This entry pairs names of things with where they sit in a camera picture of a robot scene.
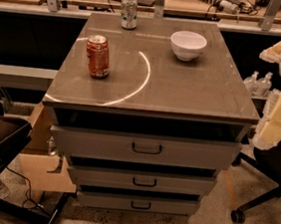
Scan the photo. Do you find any white ceramic bowl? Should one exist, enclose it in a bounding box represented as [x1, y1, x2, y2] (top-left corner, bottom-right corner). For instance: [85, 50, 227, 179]
[170, 30, 207, 61]

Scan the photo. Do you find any grey drawer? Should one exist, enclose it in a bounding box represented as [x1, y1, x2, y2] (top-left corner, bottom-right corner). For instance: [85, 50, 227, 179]
[68, 165, 215, 196]
[78, 192, 200, 215]
[51, 125, 241, 170]

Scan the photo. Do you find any orange soda can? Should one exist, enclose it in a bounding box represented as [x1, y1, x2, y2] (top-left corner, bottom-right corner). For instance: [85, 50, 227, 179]
[86, 34, 110, 79]

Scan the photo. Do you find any grey drawer cabinet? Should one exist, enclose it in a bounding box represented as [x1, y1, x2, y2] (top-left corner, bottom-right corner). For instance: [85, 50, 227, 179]
[31, 6, 270, 224]

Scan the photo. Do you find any black floor cable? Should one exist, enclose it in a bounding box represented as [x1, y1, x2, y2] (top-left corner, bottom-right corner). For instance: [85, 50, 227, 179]
[1, 165, 55, 217]

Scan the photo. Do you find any green silver soda can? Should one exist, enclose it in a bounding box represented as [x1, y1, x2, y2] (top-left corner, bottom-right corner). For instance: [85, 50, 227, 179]
[121, 0, 138, 30]

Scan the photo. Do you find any black office chair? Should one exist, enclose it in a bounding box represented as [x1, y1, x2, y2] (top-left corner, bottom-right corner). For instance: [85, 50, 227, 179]
[231, 140, 281, 224]

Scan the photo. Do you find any cardboard box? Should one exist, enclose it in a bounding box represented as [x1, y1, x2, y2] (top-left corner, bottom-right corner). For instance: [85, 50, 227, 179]
[19, 103, 77, 201]

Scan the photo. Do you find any left clear pump bottle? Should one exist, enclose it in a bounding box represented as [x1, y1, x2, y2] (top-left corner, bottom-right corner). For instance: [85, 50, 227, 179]
[244, 71, 259, 95]

